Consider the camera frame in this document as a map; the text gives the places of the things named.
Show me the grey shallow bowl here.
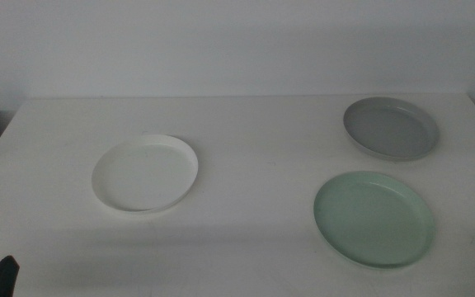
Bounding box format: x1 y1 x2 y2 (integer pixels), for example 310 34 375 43
342 96 441 162

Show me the white shallow bowl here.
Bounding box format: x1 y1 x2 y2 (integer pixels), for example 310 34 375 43
91 134 200 215

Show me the mint green shallow bowl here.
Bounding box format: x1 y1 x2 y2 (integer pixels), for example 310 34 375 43
313 170 436 270

